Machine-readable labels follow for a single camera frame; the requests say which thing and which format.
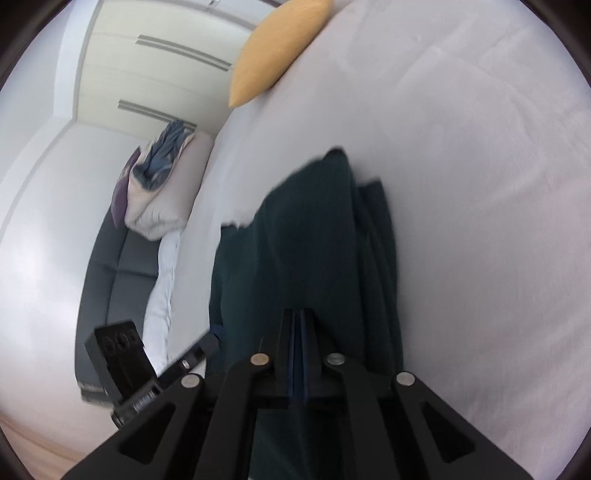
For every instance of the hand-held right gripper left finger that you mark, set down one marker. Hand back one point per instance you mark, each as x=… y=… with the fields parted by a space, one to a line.
x=288 y=360

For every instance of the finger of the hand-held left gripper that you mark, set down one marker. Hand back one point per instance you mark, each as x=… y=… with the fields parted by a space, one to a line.
x=196 y=353

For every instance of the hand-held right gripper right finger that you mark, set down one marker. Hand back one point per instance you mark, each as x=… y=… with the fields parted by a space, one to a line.
x=305 y=364

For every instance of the dark green sweater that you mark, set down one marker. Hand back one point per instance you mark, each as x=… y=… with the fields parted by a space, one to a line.
x=300 y=240

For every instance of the white quilt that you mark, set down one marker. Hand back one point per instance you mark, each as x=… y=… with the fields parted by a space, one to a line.
x=159 y=300

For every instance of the dark grey sofa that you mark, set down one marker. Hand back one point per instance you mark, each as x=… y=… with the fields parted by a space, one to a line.
x=111 y=286

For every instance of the folded beige comforter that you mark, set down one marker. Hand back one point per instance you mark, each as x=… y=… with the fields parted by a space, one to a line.
x=171 y=207

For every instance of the purple pillow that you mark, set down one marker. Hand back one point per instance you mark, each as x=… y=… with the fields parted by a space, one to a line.
x=121 y=203

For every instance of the grey-blue cloth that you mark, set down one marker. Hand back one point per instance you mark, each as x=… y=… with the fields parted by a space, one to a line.
x=161 y=157

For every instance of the bed with white sheet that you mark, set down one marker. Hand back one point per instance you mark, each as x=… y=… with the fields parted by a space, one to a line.
x=438 y=161

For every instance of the cream wardrobe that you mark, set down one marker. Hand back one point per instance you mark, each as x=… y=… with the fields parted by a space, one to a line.
x=138 y=69

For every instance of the yellow pillow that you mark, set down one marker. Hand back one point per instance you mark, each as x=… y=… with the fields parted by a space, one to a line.
x=272 y=55

